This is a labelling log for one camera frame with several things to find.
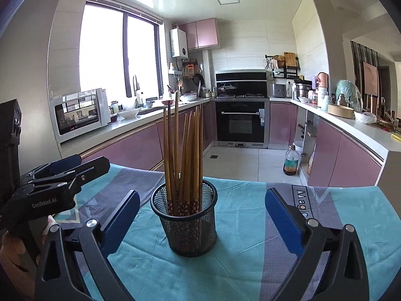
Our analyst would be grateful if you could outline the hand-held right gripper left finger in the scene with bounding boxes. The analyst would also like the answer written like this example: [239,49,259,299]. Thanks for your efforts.
[35,190,141,301]

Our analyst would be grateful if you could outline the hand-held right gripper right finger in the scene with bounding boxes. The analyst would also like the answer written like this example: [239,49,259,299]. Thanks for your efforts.
[265,188,370,301]

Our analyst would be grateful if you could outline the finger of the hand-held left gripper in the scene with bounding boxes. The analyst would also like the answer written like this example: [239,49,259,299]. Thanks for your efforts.
[33,156,111,192]
[20,154,82,179]

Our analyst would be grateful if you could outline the black mesh holder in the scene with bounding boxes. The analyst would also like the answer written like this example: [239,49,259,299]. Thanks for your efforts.
[150,178,218,257]

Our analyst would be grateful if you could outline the bundle of wooden chopsticks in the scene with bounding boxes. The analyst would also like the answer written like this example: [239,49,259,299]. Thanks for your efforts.
[162,90,204,217]

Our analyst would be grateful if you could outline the person's left hand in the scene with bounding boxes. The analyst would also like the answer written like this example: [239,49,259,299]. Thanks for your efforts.
[0,230,43,300]

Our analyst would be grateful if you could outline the white microwave oven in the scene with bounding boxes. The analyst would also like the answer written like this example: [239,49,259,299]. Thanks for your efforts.
[49,88,111,143]

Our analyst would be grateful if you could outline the pink base cabinets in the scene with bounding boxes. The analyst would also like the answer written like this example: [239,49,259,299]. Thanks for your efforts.
[59,102,217,173]
[269,100,384,189]

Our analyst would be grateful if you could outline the teal and grey tablecloth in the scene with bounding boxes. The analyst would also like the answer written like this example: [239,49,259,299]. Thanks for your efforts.
[50,163,401,301]

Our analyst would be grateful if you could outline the oil bottle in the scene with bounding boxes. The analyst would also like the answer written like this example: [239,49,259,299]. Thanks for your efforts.
[283,144,300,176]

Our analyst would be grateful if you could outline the large white bowl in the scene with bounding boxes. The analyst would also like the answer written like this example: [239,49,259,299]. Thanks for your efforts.
[118,108,140,119]

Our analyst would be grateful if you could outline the steel faucet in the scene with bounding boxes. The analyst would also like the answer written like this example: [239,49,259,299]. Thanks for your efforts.
[133,75,143,107]

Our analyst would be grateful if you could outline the black built-in oven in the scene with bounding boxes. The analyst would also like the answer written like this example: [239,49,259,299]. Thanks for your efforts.
[215,99,270,148]

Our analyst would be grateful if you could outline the kitchen window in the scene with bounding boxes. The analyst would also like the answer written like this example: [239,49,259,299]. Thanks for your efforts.
[79,2,163,101]

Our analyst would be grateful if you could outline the round wooden steamer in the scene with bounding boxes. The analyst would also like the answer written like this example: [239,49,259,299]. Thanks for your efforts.
[327,103,355,119]

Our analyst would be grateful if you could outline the grey rice cooker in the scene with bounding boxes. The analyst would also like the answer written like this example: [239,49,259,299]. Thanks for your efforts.
[270,83,287,98]

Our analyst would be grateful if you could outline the steel pot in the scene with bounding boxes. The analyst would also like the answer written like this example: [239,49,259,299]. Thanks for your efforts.
[294,83,312,99]

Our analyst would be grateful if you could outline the bowl in plastic bag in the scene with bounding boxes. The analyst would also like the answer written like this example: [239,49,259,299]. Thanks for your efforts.
[354,110,377,124]

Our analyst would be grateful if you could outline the pot with glass lid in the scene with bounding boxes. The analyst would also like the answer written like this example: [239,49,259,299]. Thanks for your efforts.
[217,82,238,97]

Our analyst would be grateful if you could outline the pink kettle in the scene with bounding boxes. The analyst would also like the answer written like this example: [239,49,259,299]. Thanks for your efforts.
[316,72,330,96]

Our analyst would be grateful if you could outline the black range hood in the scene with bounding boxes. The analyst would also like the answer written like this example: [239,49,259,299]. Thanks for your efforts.
[215,70,268,98]

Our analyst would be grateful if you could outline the white water heater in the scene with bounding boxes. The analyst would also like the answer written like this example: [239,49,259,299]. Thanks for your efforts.
[170,28,188,58]

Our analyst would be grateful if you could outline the pink painting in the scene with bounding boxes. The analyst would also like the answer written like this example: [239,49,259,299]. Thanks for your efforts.
[363,61,379,95]

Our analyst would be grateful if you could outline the black wall rack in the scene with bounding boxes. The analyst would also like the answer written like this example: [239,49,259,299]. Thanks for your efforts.
[266,52,300,79]

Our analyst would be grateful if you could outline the striped wall panel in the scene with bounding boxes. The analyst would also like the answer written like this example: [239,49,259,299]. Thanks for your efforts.
[350,41,379,104]

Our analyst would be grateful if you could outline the pink wall cabinet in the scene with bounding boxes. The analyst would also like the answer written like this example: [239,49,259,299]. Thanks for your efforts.
[178,18,219,50]

